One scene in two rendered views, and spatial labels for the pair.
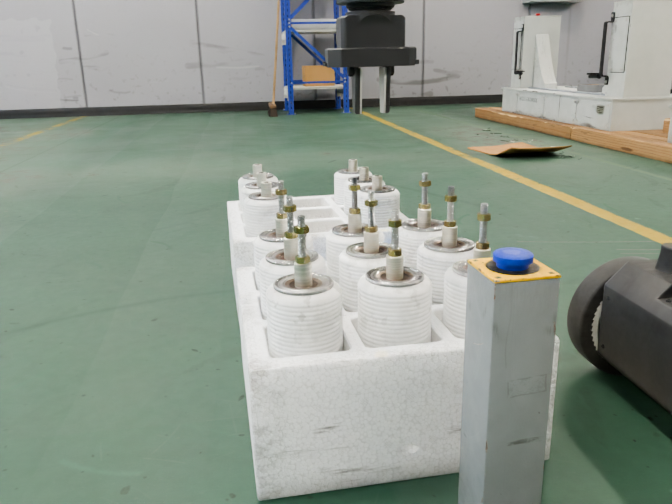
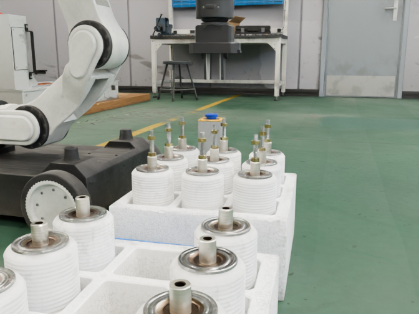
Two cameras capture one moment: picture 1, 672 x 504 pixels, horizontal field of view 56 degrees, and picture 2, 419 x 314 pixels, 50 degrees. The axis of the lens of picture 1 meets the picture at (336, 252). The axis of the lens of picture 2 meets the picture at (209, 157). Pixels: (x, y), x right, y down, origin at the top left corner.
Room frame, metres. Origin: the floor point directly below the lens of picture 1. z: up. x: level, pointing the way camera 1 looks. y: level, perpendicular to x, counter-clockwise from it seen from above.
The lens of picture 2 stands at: (1.88, 0.38, 0.50)
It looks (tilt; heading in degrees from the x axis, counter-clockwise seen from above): 13 degrees down; 204
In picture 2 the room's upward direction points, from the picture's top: straight up
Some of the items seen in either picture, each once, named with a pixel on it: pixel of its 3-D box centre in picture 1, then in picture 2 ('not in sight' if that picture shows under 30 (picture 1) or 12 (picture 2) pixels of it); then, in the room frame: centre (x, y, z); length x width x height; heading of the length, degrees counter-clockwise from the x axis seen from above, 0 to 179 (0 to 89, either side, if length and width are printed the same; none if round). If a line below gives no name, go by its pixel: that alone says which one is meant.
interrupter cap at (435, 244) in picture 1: (449, 245); (169, 157); (0.91, -0.17, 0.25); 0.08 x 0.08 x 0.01
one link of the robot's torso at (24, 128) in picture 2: not in sight; (28, 123); (0.75, -0.80, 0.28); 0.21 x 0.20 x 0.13; 98
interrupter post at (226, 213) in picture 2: (266, 190); (226, 218); (1.29, 0.14, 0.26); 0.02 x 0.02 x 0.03
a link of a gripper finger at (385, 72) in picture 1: (387, 89); (205, 66); (0.89, -0.07, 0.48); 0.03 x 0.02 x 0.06; 9
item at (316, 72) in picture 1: (318, 75); not in sight; (6.75, 0.14, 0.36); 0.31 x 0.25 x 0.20; 98
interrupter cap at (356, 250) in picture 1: (371, 250); (214, 160); (0.89, -0.05, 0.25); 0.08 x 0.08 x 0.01
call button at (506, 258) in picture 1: (512, 261); (211, 116); (0.61, -0.18, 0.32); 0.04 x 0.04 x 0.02
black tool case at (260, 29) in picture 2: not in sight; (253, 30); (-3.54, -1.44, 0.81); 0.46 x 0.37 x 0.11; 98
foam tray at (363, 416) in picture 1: (372, 351); (214, 221); (0.88, -0.05, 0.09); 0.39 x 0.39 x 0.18; 10
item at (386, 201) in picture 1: (377, 230); (86, 266); (1.33, -0.09, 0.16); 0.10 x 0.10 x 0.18
